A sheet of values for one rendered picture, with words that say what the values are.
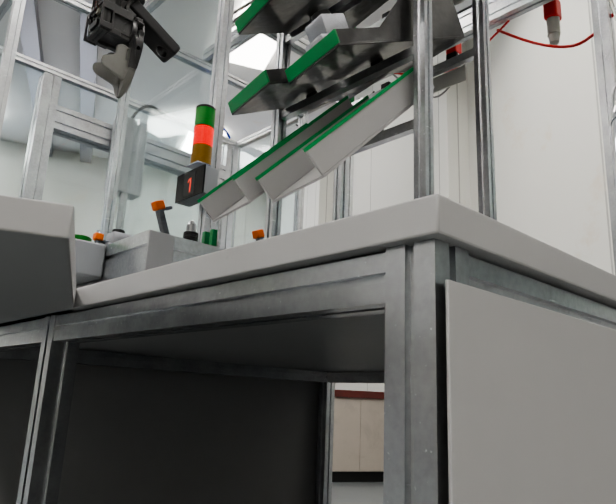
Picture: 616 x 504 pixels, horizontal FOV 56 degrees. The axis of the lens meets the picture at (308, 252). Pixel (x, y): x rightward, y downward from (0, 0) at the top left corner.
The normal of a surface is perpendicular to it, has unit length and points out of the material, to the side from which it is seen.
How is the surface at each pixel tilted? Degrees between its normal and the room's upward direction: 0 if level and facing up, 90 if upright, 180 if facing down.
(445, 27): 90
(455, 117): 90
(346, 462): 90
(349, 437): 90
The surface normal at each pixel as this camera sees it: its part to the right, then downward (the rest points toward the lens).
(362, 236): -0.72, -0.20
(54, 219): 0.36, -0.22
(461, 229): 0.69, -0.15
